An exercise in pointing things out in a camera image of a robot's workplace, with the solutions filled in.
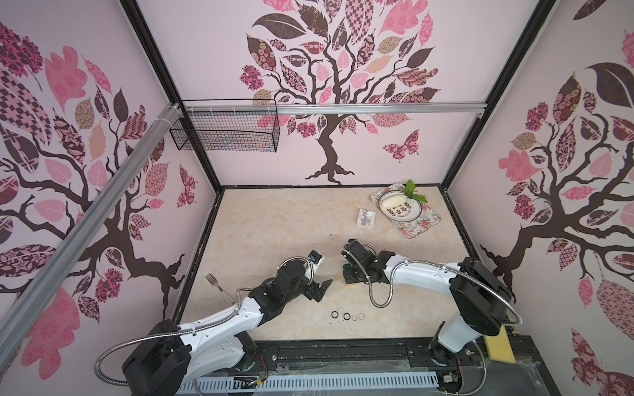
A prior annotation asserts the clear plastic ring bag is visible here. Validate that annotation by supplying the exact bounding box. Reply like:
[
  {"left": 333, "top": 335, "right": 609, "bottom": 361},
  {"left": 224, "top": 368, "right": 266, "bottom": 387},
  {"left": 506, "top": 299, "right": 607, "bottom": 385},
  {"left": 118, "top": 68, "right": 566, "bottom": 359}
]
[{"left": 357, "top": 209, "right": 376, "bottom": 229}]

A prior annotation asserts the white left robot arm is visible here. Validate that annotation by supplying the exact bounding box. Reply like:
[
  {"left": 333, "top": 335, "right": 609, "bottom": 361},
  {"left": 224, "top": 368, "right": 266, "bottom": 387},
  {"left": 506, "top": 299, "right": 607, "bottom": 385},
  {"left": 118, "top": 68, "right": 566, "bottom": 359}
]
[{"left": 122, "top": 251, "right": 332, "bottom": 395}]

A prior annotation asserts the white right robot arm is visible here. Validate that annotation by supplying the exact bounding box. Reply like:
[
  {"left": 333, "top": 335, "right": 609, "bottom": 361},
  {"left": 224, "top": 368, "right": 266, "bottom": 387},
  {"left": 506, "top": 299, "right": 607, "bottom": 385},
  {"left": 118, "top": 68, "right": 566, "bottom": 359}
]
[{"left": 341, "top": 239, "right": 523, "bottom": 366}]

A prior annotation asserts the white toy radish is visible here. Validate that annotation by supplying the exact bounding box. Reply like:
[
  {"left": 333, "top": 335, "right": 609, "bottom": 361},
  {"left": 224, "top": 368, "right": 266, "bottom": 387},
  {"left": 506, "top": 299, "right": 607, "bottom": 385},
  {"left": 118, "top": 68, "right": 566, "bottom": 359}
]
[{"left": 383, "top": 180, "right": 428, "bottom": 209}]

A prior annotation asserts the white round printed plate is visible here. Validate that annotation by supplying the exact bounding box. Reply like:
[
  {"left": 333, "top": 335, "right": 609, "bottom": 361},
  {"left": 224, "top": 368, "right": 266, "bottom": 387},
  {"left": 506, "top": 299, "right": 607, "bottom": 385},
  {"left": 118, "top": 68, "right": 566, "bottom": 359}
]
[{"left": 378, "top": 190, "right": 423, "bottom": 223}]

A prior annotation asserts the silver metal fork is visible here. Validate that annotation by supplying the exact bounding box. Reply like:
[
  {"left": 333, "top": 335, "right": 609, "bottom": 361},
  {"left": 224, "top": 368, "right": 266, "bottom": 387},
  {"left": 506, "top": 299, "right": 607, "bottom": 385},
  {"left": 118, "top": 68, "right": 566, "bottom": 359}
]
[{"left": 206, "top": 273, "right": 236, "bottom": 305}]

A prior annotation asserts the yellow sponge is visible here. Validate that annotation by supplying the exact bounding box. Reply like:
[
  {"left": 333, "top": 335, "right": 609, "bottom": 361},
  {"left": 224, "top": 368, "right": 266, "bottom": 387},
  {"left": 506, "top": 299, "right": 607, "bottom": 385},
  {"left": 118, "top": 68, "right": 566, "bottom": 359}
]
[{"left": 484, "top": 326, "right": 517, "bottom": 364}]

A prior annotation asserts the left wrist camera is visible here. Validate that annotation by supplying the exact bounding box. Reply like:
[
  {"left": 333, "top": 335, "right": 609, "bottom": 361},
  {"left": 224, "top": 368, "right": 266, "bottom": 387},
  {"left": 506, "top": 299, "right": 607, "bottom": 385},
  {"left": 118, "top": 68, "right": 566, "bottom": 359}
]
[{"left": 306, "top": 250, "right": 324, "bottom": 276}]

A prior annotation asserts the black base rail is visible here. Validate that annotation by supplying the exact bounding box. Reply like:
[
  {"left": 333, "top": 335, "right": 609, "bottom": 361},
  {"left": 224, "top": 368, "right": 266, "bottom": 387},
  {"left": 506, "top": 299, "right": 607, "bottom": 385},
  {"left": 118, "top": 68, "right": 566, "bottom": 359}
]
[{"left": 255, "top": 338, "right": 487, "bottom": 372}]

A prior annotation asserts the white slotted cable duct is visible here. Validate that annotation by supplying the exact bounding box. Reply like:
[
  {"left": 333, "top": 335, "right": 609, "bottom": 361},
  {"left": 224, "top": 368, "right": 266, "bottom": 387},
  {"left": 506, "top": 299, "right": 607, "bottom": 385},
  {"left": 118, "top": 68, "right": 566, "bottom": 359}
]
[{"left": 177, "top": 371, "right": 439, "bottom": 395}]

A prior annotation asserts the rear aluminium rail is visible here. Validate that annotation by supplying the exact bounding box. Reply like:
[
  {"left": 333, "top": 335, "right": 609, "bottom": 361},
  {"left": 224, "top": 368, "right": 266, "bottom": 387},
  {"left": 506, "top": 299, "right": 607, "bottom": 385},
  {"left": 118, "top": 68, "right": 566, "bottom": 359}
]
[{"left": 185, "top": 101, "right": 487, "bottom": 116}]

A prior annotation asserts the aluminium rail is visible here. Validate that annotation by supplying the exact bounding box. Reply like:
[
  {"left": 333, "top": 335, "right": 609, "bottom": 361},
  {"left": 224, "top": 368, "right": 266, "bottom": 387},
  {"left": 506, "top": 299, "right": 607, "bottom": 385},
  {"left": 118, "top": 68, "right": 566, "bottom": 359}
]
[
  {"left": 1, "top": 103, "right": 182, "bottom": 367},
  {"left": 185, "top": 101, "right": 487, "bottom": 116}
]

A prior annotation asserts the black wire basket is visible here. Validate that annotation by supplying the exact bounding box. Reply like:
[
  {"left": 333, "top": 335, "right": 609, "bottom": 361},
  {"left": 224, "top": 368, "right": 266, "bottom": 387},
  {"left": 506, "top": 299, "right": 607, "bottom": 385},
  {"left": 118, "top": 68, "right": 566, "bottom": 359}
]
[{"left": 170, "top": 98, "right": 281, "bottom": 153}]

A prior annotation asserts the black corner frame post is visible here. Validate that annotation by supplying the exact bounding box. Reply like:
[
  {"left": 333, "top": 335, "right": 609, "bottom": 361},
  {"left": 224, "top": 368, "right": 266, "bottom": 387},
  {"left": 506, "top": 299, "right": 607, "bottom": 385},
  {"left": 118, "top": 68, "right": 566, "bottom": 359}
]
[{"left": 440, "top": 0, "right": 558, "bottom": 192}]

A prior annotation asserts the left aluminium rail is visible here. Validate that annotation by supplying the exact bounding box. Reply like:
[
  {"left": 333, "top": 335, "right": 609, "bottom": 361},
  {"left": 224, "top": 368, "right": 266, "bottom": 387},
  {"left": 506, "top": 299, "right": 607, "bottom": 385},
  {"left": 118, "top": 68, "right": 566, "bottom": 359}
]
[{"left": 1, "top": 103, "right": 182, "bottom": 367}]

